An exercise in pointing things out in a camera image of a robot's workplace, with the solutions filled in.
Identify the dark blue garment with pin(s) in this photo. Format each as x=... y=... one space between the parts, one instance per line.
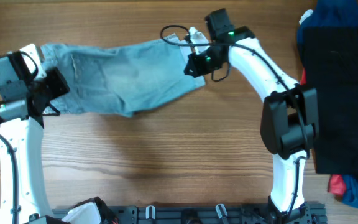
x=336 y=14

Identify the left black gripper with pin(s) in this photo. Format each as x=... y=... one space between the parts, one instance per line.
x=56 y=83

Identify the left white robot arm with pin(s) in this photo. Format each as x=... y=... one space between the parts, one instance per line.
x=26 y=89

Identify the light blue denim shorts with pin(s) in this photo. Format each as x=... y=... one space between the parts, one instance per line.
x=121 y=80

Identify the white garment tag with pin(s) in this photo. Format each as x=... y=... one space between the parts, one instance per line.
x=306 y=14

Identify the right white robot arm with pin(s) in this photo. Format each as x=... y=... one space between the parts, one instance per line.
x=289 y=122

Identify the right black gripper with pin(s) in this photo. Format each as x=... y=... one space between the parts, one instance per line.
x=191 y=64

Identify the red garment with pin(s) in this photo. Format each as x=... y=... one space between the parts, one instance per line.
x=336 y=184

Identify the black garment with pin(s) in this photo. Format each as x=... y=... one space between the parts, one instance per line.
x=330 y=59

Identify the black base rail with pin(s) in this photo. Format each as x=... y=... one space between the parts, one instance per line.
x=314 y=213

